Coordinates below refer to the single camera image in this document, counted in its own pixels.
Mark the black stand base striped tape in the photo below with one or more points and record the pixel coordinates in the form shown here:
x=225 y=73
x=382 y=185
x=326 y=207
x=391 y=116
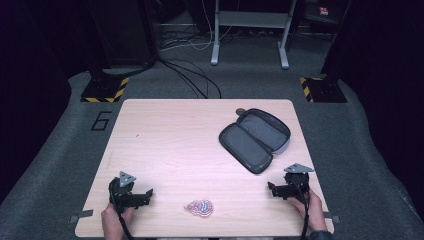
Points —
x=105 y=90
x=325 y=90

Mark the grey tape strip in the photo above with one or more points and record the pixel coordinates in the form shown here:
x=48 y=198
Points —
x=81 y=215
x=334 y=219

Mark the person's right hand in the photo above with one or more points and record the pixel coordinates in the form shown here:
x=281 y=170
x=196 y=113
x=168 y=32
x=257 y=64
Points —
x=313 y=211

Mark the grey zip pouch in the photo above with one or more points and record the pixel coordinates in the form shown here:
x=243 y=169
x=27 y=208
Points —
x=255 y=140

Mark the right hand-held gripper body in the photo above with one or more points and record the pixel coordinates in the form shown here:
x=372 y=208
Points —
x=297 y=181

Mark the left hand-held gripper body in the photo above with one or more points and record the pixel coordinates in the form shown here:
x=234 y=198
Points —
x=120 y=193

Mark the black cabinet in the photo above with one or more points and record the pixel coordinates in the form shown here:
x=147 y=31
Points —
x=128 y=30

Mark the person's left hand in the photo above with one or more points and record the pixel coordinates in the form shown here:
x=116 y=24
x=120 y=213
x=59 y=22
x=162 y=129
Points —
x=112 y=220

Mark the dark box with red label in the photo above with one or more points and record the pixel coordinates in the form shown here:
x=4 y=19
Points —
x=318 y=11

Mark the white metal desk frame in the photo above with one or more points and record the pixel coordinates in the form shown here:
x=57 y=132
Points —
x=250 y=19

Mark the pink patterned packet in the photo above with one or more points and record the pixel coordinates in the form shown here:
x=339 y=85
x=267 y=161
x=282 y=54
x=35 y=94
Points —
x=199 y=207

